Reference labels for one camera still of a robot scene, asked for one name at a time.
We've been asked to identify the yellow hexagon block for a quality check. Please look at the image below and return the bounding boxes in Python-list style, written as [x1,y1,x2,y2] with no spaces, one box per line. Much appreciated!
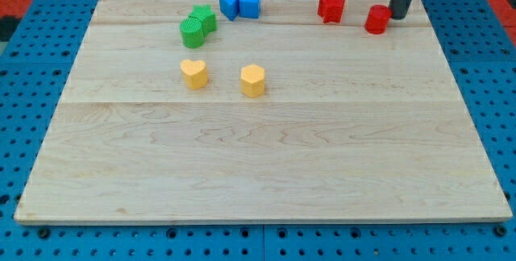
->
[240,64,265,97]

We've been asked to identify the yellow heart block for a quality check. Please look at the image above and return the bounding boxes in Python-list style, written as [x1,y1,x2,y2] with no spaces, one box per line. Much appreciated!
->
[180,60,209,89]

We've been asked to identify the light wooden board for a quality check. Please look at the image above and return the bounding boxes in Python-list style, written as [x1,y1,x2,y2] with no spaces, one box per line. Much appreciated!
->
[15,0,512,226]

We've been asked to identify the green cylinder block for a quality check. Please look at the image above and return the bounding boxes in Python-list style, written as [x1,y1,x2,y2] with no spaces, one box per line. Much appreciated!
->
[180,18,205,48]

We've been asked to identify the blue cube block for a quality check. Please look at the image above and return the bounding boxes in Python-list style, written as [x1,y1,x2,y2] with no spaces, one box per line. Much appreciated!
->
[239,0,260,19]

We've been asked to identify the blue triangle block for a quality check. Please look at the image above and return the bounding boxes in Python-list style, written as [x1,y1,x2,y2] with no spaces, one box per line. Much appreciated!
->
[219,0,239,21]

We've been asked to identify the green star block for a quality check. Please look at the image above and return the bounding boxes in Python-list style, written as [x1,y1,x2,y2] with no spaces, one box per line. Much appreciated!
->
[189,5,218,36]

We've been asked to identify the red star block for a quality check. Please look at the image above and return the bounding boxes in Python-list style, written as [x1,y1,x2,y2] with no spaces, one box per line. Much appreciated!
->
[318,0,346,23]

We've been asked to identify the red cylinder block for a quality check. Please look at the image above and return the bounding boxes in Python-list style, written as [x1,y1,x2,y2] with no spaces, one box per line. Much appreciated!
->
[364,5,392,35]

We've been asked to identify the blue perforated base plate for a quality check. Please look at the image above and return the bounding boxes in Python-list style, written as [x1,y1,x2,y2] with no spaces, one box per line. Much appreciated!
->
[1,0,515,260]

